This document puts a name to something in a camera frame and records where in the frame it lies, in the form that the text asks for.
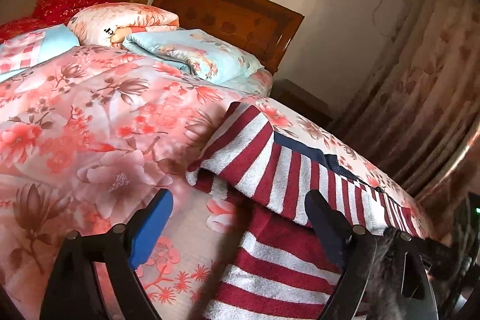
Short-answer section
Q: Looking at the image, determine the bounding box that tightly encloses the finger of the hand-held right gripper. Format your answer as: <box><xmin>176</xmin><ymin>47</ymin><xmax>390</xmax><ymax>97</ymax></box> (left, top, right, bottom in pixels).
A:
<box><xmin>422</xmin><ymin>238</ymin><xmax>456</xmax><ymax>277</ymax></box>

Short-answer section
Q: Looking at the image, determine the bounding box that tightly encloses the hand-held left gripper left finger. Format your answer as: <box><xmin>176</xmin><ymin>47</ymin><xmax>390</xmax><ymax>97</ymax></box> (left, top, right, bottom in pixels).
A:
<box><xmin>39</xmin><ymin>188</ymin><xmax>174</xmax><ymax>320</ymax></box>

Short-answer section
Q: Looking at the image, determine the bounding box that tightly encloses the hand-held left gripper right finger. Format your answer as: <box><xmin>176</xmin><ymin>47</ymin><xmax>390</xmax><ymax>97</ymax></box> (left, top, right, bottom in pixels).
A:
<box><xmin>304</xmin><ymin>190</ymin><xmax>439</xmax><ymax>320</ymax></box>

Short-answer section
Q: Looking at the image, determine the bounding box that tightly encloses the red white striped sweater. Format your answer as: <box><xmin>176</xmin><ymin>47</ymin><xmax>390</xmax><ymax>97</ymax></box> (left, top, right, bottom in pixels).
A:
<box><xmin>185</xmin><ymin>100</ymin><xmax>428</xmax><ymax>320</ymax></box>

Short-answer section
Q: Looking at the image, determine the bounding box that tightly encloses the shiny metal pole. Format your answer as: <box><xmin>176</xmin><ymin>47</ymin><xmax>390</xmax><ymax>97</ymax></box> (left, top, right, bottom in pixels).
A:
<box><xmin>414</xmin><ymin>129</ymin><xmax>480</xmax><ymax>204</ymax></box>

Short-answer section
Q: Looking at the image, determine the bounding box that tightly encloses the pink floral bedspread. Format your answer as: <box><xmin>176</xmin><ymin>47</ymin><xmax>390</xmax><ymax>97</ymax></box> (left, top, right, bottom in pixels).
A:
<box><xmin>0</xmin><ymin>44</ymin><xmax>436</xmax><ymax>320</ymax></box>

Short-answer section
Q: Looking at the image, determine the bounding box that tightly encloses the wooden nightstand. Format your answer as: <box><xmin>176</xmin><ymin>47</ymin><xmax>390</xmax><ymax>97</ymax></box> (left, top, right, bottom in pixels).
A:
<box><xmin>270</xmin><ymin>79</ymin><xmax>334</xmax><ymax>129</ymax></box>

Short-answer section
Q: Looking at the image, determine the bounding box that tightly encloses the floral beige curtain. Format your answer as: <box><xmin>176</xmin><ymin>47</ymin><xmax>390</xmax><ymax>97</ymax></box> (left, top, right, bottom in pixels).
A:
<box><xmin>330</xmin><ymin>0</ymin><xmax>480</xmax><ymax>216</ymax></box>

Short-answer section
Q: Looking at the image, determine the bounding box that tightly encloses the light blue floral pillow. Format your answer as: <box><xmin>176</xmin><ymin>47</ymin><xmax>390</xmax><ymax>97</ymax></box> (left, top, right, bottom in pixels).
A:
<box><xmin>123</xmin><ymin>29</ymin><xmax>265</xmax><ymax>84</ymax></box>

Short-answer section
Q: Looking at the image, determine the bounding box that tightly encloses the folded pink floral quilt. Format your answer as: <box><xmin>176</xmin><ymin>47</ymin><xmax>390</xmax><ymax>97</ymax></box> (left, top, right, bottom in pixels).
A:
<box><xmin>67</xmin><ymin>3</ymin><xmax>180</xmax><ymax>49</ymax></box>

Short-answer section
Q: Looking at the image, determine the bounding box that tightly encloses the pink checked blue cloth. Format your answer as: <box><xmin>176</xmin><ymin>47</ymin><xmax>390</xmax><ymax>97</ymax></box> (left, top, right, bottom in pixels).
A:
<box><xmin>0</xmin><ymin>24</ymin><xmax>80</xmax><ymax>81</ymax></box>

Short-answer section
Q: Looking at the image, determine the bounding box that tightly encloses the large wooden headboard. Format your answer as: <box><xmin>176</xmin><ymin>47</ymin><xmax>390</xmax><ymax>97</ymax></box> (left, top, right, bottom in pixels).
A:
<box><xmin>152</xmin><ymin>0</ymin><xmax>305</xmax><ymax>75</ymax></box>

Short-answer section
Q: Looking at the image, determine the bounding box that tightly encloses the red blanket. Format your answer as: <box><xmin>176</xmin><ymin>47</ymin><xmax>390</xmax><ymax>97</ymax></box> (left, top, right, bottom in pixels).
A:
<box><xmin>0</xmin><ymin>0</ymin><xmax>109</xmax><ymax>43</ymax></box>

